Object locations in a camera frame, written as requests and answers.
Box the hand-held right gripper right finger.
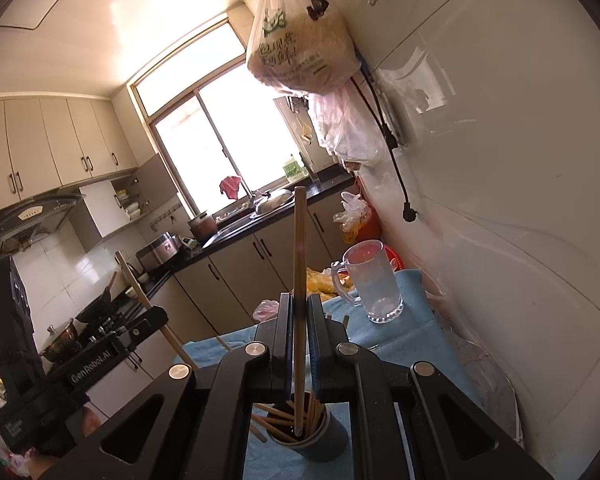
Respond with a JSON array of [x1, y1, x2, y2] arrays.
[[306, 294, 553, 480]]

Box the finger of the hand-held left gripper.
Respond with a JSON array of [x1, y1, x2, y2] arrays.
[[122, 306, 170, 356]]

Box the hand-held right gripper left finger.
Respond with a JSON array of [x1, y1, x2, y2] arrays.
[[45, 292, 295, 480]]

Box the dark grey perforated utensil holder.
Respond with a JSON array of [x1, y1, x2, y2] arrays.
[[250, 394, 352, 463]]

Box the gas stove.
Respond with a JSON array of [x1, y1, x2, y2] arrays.
[[77, 310, 146, 342]]

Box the pink plastic bag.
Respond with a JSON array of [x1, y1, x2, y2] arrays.
[[252, 300, 281, 322]]

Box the black frying pan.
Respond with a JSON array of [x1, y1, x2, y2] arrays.
[[75, 272, 131, 323]]

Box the yellow plastic bag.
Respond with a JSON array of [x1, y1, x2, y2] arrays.
[[307, 267, 353, 301]]

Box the silver rice cooker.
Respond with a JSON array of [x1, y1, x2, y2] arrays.
[[136, 232, 183, 268]]

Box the clear glass mug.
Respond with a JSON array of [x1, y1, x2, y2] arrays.
[[330, 240, 405, 325]]

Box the beige base cabinets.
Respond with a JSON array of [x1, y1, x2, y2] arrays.
[[87, 190, 361, 411]]

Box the blue table cloth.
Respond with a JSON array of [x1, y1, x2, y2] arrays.
[[182, 269, 481, 480]]

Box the brown cooking pot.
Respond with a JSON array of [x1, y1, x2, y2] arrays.
[[187, 211, 218, 242]]

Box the stacked white dishes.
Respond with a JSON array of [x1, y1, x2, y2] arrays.
[[112, 170, 146, 221]]

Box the plastic bag with orange contents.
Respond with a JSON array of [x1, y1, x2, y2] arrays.
[[334, 191, 381, 245]]

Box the steel kitchen sink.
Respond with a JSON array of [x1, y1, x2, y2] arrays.
[[215, 190, 296, 236]]

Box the grey range hood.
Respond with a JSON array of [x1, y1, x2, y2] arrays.
[[0, 194, 86, 261]]

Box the steel faucet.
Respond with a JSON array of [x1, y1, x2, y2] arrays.
[[241, 180, 271, 211]]

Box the green dish soap bottle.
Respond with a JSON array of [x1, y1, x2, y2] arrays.
[[281, 155, 303, 183]]

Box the kitchen window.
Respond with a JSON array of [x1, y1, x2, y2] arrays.
[[132, 17, 331, 216]]

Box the white hanging plastic bags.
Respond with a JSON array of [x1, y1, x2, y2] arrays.
[[312, 85, 388, 166]]

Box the printed hanging plastic bag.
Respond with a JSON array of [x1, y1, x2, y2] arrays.
[[246, 0, 361, 96]]

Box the black power plug cable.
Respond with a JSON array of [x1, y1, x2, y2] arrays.
[[352, 67, 421, 224]]

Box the beige wall cabinets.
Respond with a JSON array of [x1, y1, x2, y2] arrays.
[[0, 97, 141, 206]]

